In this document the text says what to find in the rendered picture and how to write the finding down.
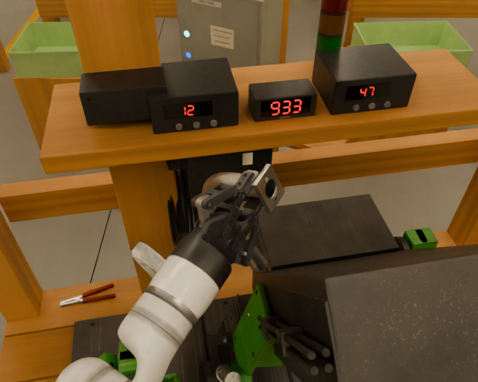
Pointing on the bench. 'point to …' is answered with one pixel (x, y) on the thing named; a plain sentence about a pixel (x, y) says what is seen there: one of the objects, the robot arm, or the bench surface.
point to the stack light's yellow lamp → (331, 25)
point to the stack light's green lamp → (330, 45)
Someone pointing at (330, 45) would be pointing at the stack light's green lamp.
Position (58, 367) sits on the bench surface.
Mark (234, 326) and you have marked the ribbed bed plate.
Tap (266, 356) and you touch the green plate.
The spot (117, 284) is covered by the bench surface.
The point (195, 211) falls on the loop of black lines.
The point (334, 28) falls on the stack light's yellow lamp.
